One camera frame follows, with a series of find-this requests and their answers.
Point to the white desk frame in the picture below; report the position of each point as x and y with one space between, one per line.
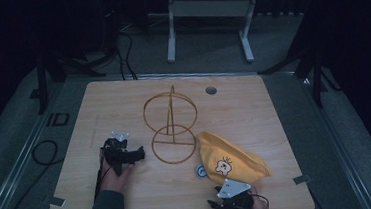
209 9

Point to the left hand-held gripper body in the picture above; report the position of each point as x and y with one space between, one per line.
115 155

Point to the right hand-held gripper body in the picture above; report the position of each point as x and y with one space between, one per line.
232 199

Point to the grey round table grommet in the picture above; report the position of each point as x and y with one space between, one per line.
211 90

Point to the round white hat tag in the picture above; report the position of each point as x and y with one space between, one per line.
201 172

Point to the person's left hand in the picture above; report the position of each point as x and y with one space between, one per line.
112 180

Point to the grey tape piece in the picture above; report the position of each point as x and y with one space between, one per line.
302 179
57 201

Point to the person's right hand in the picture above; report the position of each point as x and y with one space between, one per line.
260 205

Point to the yellow hat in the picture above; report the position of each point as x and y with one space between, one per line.
234 154

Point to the black tripod stand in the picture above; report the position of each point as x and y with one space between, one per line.
54 71
310 64

